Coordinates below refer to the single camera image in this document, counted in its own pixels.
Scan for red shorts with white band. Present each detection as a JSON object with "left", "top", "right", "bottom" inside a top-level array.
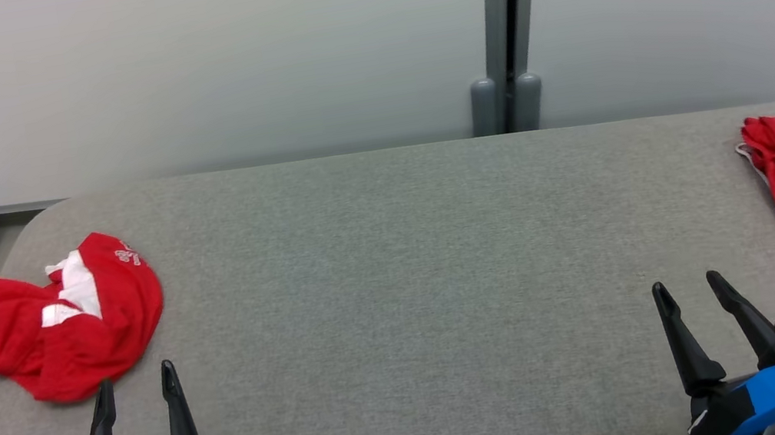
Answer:
[{"left": 0, "top": 223, "right": 178, "bottom": 414}]

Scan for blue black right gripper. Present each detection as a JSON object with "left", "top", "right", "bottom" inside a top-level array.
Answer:
[{"left": 649, "top": 259, "right": 775, "bottom": 435}]

